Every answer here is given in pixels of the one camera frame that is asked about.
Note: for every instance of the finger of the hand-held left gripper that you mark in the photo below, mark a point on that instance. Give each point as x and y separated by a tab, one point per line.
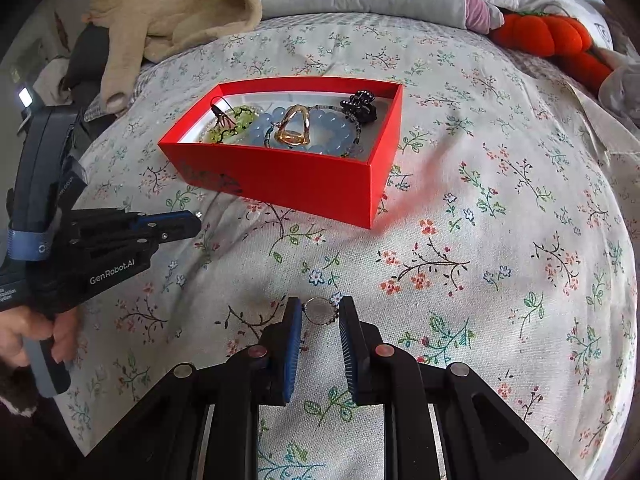
170	218
170	235

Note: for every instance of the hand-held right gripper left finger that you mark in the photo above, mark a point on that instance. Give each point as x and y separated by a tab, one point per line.
292	355

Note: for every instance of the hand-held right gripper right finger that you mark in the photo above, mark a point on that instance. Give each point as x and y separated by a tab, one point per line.
347	355

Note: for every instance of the green rhinestone brooch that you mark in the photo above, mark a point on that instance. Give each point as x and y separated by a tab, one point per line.
235	122

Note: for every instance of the red cardboard box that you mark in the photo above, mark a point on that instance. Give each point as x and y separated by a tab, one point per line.
300	185

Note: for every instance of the gold hair clip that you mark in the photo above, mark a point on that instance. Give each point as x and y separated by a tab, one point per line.
281	131

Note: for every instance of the black claw hair clip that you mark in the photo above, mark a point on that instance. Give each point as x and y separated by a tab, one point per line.
362	107

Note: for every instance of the person's left hand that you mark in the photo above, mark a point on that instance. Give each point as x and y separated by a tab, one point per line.
27	330

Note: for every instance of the dark chair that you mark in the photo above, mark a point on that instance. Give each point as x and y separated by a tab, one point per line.
85	70

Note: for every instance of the beige plush blanket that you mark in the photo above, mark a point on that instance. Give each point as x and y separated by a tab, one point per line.
175	15

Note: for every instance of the orange pumpkin plush toy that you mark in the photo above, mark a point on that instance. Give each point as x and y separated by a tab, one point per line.
550	35

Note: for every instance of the crumpled light clothes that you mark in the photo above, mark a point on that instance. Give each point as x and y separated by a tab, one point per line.
620	90

